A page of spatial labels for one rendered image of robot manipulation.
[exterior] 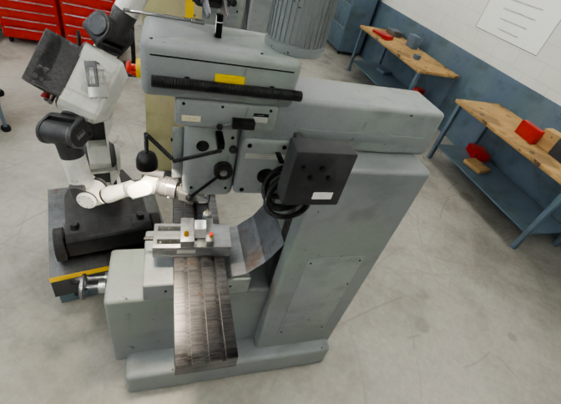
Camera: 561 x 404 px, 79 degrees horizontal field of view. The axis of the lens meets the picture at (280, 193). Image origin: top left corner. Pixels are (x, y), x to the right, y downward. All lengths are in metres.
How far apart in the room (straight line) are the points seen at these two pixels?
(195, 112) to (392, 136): 0.76
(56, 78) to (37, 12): 4.69
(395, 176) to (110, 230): 1.62
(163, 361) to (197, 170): 1.25
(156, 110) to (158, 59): 2.18
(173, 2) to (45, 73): 1.56
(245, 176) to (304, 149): 0.39
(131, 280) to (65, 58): 1.01
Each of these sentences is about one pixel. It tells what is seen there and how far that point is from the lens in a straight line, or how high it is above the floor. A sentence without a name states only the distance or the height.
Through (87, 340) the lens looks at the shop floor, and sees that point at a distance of 2.56.
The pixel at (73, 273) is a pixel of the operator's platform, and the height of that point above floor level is 0.40.
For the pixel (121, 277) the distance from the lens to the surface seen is 1.88.
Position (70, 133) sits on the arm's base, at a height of 1.44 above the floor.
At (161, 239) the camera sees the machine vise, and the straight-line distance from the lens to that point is 1.65.
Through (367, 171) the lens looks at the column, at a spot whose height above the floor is 1.55.
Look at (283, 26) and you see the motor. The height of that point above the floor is 1.97.
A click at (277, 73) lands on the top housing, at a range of 1.11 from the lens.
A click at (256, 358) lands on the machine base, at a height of 0.20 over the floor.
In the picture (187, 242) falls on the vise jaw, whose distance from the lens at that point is 1.60.
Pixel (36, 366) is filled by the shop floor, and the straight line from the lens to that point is 2.56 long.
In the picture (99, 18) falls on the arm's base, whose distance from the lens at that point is 1.54.
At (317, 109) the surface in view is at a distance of 1.23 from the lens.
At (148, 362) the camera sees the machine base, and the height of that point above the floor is 0.20.
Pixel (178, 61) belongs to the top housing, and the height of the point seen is 1.85.
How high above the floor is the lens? 2.23
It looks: 39 degrees down
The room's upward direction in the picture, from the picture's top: 16 degrees clockwise
